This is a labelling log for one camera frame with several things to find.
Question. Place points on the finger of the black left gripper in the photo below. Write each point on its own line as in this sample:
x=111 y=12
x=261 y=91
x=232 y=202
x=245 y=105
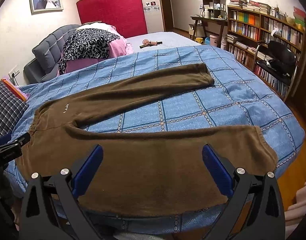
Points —
x=11 y=150

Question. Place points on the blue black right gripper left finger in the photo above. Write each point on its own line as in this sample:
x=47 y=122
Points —
x=39 y=218

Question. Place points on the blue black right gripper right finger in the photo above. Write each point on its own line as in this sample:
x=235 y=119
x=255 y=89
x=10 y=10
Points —
x=254 y=207

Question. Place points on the brown fleece pants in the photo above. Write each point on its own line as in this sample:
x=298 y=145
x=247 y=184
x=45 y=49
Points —
x=142 y=174

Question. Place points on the person's hand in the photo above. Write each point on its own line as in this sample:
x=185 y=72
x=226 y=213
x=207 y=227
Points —
x=295 y=213

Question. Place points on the plaid checked pillow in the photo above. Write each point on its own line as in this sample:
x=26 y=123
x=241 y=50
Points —
x=12 y=109

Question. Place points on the orange pink folded cloth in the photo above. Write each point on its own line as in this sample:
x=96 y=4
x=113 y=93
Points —
x=15 y=90

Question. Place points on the blue patterned bed quilt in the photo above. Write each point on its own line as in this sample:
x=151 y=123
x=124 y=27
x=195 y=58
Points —
x=238 y=97

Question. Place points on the grey upholstered headboard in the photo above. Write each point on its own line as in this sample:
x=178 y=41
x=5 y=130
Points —
x=48 y=52

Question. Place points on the black office chair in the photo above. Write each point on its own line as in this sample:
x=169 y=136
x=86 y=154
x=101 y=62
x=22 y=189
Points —
x=282 y=64

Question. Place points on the leopard print cloth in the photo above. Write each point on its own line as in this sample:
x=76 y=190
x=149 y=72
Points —
x=91 y=43

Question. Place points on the pink plastic bin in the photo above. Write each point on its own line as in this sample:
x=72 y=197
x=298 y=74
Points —
x=215 y=41

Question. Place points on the pink folded blanket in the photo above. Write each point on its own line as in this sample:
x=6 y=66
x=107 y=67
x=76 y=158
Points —
x=117 y=48

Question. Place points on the framed wedding photo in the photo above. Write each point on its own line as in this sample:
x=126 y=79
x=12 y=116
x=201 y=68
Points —
x=44 y=6

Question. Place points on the wooden bookshelf with books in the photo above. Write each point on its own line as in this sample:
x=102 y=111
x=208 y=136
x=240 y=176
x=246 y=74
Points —
x=250 y=22

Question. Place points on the small desktop shelf unit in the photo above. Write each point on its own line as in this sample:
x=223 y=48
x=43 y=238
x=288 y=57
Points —
x=214 y=9

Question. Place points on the red padded wardrobe door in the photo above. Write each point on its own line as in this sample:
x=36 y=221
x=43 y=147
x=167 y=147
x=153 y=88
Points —
x=127 y=16

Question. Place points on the white wardrobe door panel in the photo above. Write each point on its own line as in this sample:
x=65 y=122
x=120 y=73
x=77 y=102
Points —
x=153 y=16

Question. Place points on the wall power socket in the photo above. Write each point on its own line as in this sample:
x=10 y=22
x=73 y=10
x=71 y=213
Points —
x=13 y=74

